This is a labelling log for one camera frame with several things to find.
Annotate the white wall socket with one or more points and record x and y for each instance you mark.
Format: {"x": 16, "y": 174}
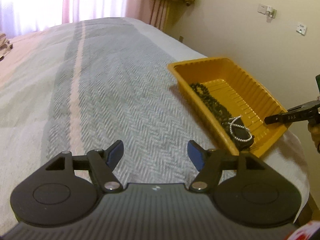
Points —
{"x": 268, "y": 11}
{"x": 301, "y": 29}

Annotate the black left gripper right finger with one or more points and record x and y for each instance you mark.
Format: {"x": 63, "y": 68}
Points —
{"x": 208, "y": 163}

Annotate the yellow plastic tray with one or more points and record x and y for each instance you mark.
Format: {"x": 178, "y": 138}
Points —
{"x": 239, "y": 92}

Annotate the pink curtain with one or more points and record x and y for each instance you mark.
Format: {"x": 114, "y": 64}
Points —
{"x": 19, "y": 17}

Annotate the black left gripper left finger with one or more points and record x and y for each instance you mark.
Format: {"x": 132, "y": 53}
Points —
{"x": 101, "y": 166}

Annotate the grey herringbone bed blanket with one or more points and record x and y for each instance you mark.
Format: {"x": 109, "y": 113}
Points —
{"x": 81, "y": 86}

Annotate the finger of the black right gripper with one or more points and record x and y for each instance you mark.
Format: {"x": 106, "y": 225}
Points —
{"x": 285, "y": 117}

